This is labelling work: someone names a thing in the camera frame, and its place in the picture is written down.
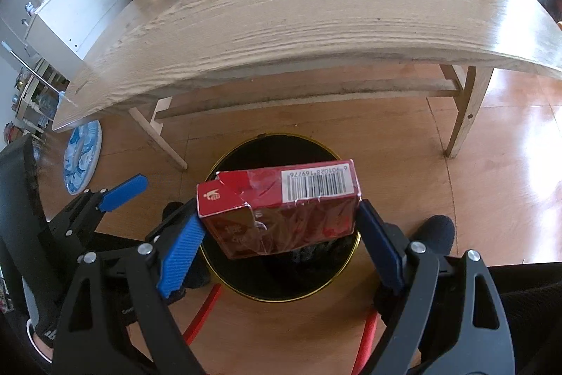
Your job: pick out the red cigarette box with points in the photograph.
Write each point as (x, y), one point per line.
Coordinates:
(285, 217)

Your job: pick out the red tube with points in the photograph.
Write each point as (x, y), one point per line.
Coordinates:
(366, 340)
(204, 309)

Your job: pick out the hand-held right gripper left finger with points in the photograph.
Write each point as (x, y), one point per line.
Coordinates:
(182, 256)

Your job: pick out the person's right leg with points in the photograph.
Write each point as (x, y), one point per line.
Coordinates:
(531, 313)

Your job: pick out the person's right foot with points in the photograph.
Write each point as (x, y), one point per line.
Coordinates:
(434, 234)

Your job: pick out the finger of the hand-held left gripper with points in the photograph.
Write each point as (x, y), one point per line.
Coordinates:
(173, 221)
(125, 191)

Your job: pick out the white cabinet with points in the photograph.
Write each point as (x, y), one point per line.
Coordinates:
(74, 19)

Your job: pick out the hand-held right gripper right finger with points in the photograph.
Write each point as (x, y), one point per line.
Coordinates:
(382, 247)

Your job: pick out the black trash bin gold rim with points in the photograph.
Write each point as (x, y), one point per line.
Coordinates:
(263, 151)

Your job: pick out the wooden table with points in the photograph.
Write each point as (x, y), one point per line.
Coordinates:
(465, 116)

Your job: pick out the blue broom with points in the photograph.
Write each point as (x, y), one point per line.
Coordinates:
(30, 69)

